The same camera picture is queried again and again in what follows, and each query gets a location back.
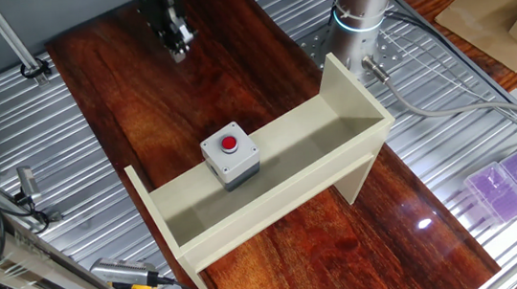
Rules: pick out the black camera stand clamp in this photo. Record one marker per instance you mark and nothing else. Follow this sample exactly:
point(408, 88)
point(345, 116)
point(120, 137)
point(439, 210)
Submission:
point(40, 216)

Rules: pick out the grey red push button box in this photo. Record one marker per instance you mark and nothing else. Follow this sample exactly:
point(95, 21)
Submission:
point(231, 162)

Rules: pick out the aluminium pole with black clamp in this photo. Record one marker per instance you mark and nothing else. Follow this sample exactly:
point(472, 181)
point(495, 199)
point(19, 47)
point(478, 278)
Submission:
point(12, 40)

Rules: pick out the small grey camera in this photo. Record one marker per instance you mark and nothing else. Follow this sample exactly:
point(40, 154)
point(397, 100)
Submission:
point(28, 180)

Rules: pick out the aluminium frame bar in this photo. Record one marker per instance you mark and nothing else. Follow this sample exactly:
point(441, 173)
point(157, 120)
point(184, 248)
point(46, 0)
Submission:
point(36, 269)

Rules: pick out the silver ribbed camera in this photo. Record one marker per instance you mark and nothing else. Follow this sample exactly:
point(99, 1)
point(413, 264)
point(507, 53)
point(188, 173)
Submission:
point(120, 272)

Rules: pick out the beige plastic shelf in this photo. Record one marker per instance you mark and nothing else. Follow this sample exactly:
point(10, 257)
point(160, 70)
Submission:
point(289, 160)

